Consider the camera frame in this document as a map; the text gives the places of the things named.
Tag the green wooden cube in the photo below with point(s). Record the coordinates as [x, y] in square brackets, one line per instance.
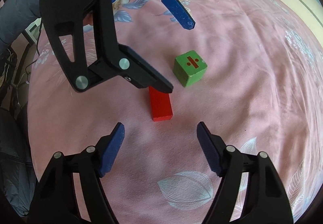
[189, 68]

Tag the red wooden block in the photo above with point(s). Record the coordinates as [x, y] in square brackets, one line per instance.
[161, 107]

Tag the pink floral bed sheet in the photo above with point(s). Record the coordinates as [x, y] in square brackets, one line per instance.
[262, 91]

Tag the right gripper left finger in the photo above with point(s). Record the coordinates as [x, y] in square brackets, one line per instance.
[55, 200]

